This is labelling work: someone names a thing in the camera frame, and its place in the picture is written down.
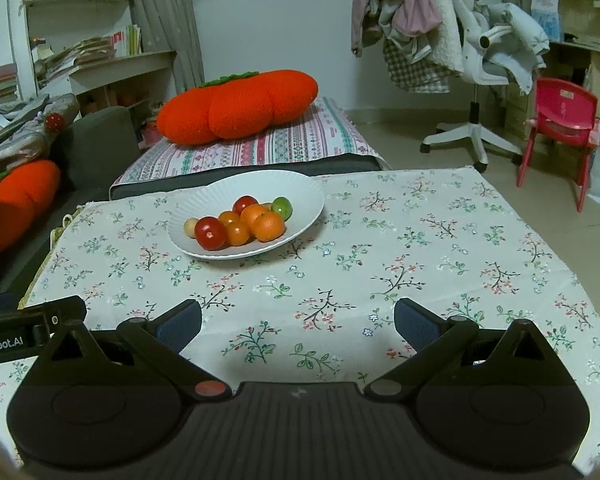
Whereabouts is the grey curtain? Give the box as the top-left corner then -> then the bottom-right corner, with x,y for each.
125,0 -> 206,93

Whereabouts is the large red cherry tomato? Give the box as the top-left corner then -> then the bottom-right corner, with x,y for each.
194,215 -> 228,251

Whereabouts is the patterned striped cushion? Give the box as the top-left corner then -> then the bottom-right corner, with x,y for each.
112,96 -> 381,186

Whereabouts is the white paper plate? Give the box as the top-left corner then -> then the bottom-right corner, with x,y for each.
167,170 -> 326,261

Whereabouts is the white office chair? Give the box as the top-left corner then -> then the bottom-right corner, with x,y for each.
420,0 -> 538,173

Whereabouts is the large orange persimmon cushion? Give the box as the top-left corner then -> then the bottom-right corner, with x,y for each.
156,69 -> 318,147

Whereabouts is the white bookshelf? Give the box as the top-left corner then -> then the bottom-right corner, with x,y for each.
7,0 -> 181,111

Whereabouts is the blue white box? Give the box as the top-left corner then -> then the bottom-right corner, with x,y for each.
530,0 -> 563,42

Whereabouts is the red plastic chair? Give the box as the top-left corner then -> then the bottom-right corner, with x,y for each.
516,77 -> 600,212

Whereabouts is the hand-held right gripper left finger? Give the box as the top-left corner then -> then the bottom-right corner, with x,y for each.
39,299 -> 231,404

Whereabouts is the floral tablecloth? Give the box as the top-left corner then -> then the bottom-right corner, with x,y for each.
17,166 -> 600,476

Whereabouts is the small orange persimmon cushion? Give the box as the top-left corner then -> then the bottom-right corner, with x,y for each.
0,159 -> 62,261

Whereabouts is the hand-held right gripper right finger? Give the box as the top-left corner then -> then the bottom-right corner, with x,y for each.
364,297 -> 562,402

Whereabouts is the small red cherry tomato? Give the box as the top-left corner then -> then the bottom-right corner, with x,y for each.
231,195 -> 260,217

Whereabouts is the pile of clothes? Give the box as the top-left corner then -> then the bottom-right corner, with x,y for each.
351,0 -> 551,95

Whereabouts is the orange tangerine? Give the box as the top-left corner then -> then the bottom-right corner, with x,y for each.
250,211 -> 286,242

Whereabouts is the pile of leaning books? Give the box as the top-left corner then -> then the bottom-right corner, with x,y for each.
30,24 -> 143,81

